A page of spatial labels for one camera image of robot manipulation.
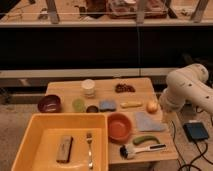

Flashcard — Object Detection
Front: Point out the grey-blue cloth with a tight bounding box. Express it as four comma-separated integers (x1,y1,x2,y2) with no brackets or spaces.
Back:
135,112,166,132

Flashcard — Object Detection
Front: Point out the black box on floor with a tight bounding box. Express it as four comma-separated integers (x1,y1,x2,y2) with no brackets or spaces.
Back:
183,122,209,142

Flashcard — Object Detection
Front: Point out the black cable on floor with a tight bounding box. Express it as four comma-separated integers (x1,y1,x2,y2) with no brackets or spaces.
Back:
170,120,213,171

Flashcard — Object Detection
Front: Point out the yellow banana piece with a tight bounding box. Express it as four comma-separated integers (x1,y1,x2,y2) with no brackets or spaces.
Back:
120,101,142,108

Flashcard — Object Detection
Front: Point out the brown rectangular block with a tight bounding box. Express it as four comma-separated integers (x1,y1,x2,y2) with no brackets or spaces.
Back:
56,135,73,163

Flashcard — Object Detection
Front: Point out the wooden table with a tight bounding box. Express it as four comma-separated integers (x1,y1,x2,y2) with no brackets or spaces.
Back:
46,78,178,166

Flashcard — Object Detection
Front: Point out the orange-red bowl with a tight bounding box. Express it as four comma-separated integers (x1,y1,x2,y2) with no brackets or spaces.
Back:
108,113,132,143

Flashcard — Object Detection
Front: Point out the blue sponge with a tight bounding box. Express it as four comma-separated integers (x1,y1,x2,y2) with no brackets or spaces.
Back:
99,100,116,111

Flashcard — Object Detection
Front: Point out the bunch of dark grapes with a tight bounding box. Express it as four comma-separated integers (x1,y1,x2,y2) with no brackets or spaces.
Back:
115,84,135,93

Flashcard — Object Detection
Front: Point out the white dish brush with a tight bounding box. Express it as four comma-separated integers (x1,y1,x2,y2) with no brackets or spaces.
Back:
120,144,166,159

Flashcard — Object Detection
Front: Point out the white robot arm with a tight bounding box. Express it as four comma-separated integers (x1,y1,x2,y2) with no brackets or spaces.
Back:
159,63,213,114

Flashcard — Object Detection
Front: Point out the silver metal fork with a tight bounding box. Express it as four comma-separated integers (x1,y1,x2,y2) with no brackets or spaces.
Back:
86,132,93,171

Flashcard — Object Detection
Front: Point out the green pepper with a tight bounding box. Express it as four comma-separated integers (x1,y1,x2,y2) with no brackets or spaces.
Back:
132,135,160,145

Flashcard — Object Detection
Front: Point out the green plastic cup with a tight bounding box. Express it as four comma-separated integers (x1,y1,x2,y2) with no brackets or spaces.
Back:
72,99,86,113

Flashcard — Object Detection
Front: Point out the yellow-red apple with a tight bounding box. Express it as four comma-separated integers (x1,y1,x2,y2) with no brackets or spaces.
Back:
146,101,158,114

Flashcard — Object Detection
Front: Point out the small dark round cup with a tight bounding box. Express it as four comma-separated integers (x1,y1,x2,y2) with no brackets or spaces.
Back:
86,105,99,113

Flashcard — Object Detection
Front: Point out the white paper cup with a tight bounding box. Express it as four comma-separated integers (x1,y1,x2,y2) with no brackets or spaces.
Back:
81,79,95,97

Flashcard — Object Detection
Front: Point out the yellow plastic tray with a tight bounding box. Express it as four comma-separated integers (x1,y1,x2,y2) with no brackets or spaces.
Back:
11,113,108,171

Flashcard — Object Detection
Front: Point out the dark purple bowl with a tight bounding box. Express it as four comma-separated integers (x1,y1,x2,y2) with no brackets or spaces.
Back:
37,95,61,113

